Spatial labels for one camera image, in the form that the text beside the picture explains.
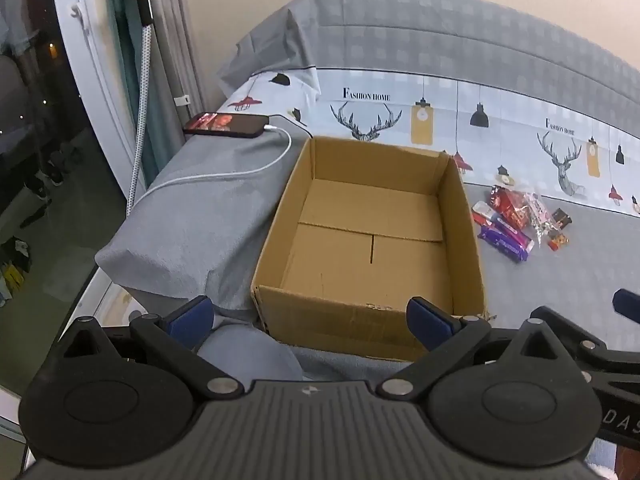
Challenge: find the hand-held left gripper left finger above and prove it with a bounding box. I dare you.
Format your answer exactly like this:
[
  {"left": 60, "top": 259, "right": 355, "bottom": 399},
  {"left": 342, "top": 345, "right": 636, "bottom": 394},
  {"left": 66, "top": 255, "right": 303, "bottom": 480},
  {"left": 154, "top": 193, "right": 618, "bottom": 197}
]
[{"left": 55, "top": 296, "right": 244, "bottom": 402}]

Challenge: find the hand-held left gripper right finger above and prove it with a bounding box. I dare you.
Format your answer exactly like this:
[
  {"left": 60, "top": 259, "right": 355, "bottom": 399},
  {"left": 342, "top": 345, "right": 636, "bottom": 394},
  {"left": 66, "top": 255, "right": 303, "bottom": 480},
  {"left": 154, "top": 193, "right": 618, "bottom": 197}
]
[{"left": 377, "top": 297, "right": 583, "bottom": 403}]

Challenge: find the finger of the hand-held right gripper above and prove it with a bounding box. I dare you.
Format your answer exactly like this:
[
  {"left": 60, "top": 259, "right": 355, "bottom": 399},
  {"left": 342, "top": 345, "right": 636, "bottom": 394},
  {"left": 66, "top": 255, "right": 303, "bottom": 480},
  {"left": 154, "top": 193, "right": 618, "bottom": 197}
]
[
  {"left": 613, "top": 287, "right": 640, "bottom": 322},
  {"left": 577, "top": 338, "right": 640, "bottom": 387}
]

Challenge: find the brown cardboard box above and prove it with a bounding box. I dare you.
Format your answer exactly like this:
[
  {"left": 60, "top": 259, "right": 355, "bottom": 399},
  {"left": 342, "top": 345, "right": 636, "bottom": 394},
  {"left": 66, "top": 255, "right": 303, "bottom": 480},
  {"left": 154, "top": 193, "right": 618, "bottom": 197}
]
[{"left": 250, "top": 136, "right": 488, "bottom": 363}]

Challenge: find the red square snack packet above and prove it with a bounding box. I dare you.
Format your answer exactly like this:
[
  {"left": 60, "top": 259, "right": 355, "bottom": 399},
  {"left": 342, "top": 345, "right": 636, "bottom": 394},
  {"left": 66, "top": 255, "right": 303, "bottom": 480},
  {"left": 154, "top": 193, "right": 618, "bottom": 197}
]
[{"left": 490, "top": 185, "right": 530, "bottom": 226}]

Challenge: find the bluish grey cloth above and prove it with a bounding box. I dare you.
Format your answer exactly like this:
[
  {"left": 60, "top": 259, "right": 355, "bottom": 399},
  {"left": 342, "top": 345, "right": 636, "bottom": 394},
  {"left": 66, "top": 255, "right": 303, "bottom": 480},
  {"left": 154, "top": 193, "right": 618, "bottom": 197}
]
[{"left": 197, "top": 325, "right": 306, "bottom": 386}]

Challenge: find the purple snack packet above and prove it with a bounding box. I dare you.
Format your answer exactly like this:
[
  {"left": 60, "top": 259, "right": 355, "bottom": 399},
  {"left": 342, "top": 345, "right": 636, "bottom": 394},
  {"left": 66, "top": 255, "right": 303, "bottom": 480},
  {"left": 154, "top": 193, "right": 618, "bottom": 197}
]
[
  {"left": 492, "top": 216, "right": 535, "bottom": 251},
  {"left": 479, "top": 226, "right": 529, "bottom": 264}
]

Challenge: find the red white snack stick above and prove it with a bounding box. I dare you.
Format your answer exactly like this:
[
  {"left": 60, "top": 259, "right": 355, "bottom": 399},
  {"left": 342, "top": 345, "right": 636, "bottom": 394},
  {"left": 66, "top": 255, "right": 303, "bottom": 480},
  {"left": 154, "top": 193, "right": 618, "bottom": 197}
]
[{"left": 472, "top": 201, "right": 497, "bottom": 226}]

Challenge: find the clear snack packet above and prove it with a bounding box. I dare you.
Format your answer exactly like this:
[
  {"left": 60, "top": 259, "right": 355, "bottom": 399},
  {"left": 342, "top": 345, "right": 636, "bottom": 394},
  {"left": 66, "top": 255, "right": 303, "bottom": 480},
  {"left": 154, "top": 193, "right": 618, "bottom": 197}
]
[{"left": 520, "top": 192, "right": 557, "bottom": 246}]

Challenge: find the black smartphone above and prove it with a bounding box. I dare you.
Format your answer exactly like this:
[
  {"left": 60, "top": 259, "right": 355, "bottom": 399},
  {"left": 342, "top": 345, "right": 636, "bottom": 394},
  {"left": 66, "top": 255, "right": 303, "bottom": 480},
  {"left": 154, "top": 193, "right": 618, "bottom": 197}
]
[{"left": 182, "top": 112, "right": 271, "bottom": 139}]

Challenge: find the deer print bed sheet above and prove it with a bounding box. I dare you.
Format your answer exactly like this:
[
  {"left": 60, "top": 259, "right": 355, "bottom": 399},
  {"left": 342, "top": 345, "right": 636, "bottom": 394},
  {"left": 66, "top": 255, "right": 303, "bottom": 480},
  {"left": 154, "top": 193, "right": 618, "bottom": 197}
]
[{"left": 227, "top": 65, "right": 640, "bottom": 216}]

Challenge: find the teal curtain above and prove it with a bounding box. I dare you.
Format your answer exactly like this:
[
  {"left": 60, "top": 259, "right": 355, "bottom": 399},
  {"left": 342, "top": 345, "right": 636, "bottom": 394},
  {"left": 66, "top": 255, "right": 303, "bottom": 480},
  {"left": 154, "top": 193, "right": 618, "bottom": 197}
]
[{"left": 107, "top": 0, "right": 151, "bottom": 161}]

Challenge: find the grey pleated curtain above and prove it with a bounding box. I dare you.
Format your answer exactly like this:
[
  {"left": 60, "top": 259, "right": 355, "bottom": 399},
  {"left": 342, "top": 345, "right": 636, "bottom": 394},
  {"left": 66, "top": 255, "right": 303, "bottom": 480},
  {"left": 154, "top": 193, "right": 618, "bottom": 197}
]
[{"left": 145, "top": 0, "right": 211, "bottom": 176}]

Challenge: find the grey checked quilt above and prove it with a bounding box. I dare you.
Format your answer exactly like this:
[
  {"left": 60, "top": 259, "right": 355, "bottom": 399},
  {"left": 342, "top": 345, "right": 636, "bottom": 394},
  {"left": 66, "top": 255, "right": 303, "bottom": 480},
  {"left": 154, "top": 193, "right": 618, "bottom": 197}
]
[{"left": 217, "top": 0, "right": 640, "bottom": 138}]

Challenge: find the white charging cable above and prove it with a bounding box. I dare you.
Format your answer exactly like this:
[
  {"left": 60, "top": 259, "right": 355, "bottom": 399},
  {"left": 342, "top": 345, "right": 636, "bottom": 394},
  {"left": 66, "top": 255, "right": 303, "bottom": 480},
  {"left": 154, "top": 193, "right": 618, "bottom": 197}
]
[{"left": 132, "top": 122, "right": 293, "bottom": 211}]

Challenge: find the braided black white cable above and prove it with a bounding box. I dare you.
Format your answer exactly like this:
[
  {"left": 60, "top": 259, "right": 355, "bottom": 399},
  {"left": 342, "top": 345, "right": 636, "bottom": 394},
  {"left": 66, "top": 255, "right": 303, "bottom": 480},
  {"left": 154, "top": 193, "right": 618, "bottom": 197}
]
[{"left": 127, "top": 25, "right": 153, "bottom": 216}]

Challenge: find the white window frame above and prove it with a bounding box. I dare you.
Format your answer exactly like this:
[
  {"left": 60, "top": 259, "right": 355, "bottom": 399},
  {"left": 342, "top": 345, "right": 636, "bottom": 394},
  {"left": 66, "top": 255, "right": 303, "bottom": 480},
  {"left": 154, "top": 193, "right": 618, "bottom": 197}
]
[{"left": 0, "top": 0, "right": 151, "bottom": 441}]

